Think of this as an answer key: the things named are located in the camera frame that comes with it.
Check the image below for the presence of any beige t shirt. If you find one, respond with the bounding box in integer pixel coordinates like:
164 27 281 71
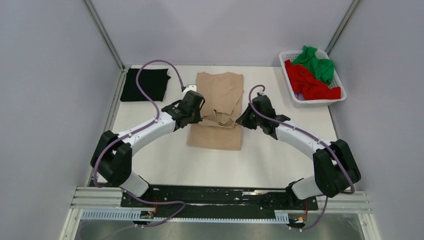
187 72 244 151

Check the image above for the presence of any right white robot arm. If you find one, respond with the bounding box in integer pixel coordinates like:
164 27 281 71
236 95 362 209

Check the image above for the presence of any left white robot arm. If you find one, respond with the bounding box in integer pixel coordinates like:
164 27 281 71
90 90 205 207

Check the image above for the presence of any folded black t shirt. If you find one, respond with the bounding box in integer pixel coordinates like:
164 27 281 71
120 68 171 102

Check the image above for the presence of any lilac cloth in basket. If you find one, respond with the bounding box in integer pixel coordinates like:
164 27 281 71
294 92 305 101

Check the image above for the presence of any red t shirt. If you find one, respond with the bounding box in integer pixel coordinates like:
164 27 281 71
284 60 342 101

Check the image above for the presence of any white plastic basket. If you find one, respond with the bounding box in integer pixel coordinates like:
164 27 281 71
279 50 347 108

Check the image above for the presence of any green t shirt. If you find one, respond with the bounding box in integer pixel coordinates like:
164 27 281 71
292 45 335 86

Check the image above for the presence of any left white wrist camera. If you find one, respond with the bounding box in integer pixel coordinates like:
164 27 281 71
182 84 197 94

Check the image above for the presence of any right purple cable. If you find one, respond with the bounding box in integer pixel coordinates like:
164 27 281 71
248 84 356 232

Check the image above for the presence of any purple cable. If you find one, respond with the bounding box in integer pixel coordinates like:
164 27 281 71
92 59 186 229
248 84 356 232

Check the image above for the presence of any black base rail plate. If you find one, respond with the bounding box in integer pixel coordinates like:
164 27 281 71
120 184 318 218

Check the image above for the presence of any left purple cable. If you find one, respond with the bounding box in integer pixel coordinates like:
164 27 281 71
92 59 186 229

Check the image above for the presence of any white slotted cable duct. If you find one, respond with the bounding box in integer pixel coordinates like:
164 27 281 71
80 209 290 224

